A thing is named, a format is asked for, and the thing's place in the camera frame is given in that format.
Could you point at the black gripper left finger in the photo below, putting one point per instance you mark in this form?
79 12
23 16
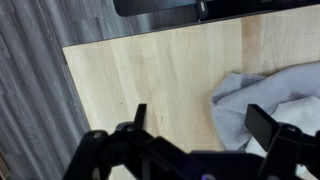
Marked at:
140 116

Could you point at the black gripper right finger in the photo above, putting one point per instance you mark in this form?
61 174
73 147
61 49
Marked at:
263 126

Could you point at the grey towel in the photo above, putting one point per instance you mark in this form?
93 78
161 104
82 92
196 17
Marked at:
253 90

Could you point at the whitish towel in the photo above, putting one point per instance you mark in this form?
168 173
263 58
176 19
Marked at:
300 113

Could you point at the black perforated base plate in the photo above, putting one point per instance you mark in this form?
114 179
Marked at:
150 6

